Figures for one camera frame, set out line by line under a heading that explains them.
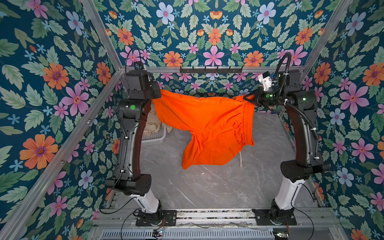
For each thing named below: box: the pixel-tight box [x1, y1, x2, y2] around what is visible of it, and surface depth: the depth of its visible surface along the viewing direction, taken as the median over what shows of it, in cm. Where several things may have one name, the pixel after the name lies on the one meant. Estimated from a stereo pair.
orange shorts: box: [153, 89, 255, 170], surface depth 80 cm
